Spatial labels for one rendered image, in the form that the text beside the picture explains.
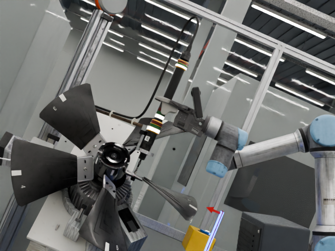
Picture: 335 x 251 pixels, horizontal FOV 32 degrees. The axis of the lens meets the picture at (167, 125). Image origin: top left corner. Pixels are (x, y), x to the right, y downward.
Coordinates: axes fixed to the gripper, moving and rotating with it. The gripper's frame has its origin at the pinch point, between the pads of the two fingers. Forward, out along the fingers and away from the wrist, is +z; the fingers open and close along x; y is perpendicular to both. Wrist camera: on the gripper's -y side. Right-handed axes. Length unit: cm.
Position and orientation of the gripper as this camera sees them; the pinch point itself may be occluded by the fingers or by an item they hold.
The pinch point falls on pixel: (159, 97)
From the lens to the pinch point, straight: 216.5
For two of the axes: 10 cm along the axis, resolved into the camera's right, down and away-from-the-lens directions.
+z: -9.1, -4.1, -0.1
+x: -0.4, 0.6, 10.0
